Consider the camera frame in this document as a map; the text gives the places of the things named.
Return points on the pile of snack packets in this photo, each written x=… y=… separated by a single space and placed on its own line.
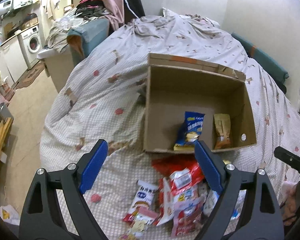
x=182 y=205

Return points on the blue snack packet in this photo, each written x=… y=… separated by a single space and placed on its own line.
x=191 y=127

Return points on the teal armchair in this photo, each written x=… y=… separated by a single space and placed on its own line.
x=95 y=32

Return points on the white microwave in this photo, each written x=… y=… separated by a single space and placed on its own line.
x=5 y=5

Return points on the red plastic bag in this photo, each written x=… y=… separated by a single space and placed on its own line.
x=170 y=165

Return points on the white washing machine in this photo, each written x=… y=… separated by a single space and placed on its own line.
x=32 y=42

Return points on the white kitchen cabinets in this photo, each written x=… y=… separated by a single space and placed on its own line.
x=12 y=55

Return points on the wooden ladder frame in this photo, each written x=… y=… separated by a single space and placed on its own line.
x=0 y=140

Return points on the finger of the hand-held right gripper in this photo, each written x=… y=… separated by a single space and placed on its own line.
x=292 y=160

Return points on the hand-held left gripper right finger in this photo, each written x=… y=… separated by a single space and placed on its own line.
x=208 y=166

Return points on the white plastic bag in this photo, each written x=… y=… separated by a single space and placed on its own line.
x=8 y=215

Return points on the brown floor rug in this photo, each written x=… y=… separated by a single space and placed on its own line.
x=30 y=76

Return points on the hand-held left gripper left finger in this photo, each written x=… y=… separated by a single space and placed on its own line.
x=93 y=166

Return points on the beige cabinet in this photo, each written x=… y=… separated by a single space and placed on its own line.
x=60 y=72

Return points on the cardboard box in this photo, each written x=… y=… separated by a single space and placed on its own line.
x=177 y=92

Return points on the pink hanging cloth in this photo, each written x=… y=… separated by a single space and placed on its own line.
x=112 y=0

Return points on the pile of clothes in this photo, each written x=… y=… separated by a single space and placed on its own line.
x=62 y=32

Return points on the tan snack packet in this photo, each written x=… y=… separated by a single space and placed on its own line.
x=222 y=130

